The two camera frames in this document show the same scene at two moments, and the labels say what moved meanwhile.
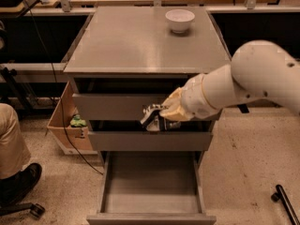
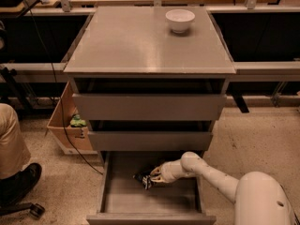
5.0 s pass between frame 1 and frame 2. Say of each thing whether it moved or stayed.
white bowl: stayed
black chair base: stayed
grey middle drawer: stayed
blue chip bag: moved
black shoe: stayed
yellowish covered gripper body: moved
